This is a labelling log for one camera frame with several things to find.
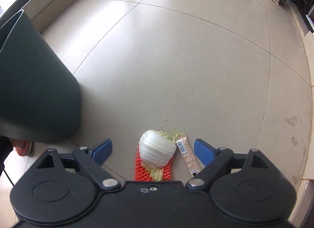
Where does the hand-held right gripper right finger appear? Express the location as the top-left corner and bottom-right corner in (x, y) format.
(185, 138), (269, 190)

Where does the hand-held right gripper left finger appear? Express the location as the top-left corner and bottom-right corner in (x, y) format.
(37, 138), (122, 191)

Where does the orange foam fruit net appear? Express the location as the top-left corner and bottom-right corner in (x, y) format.
(134, 146), (174, 182)

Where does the white foam fruit net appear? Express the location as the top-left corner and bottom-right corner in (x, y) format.
(139, 130), (177, 168)

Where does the yellow-green foam fruit net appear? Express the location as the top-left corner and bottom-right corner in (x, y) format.
(147, 131), (185, 182)

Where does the dark green trash bin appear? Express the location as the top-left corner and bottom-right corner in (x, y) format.
(0, 10), (82, 144)

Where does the beige stick sachet wrapper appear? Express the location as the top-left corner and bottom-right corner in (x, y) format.
(176, 138), (202, 176)

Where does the person's dark trouser leg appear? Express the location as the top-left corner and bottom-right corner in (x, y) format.
(0, 136), (14, 167)

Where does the thin black cable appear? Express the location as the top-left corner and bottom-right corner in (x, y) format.
(0, 161), (15, 187)

